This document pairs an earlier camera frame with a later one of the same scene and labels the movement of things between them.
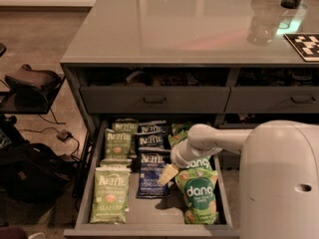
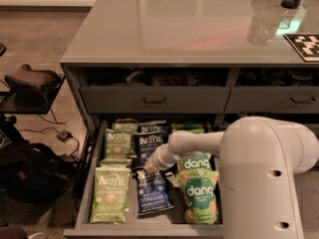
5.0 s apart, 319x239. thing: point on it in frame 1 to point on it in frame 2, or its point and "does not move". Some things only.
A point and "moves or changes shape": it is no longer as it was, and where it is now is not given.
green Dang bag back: [177, 127] does not move
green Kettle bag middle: [117, 143] does not move
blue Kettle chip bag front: [152, 165] moves or changes shape
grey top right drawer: [273, 100] does not move
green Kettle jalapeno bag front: [111, 194] does not move
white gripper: [179, 157] to [160, 158]
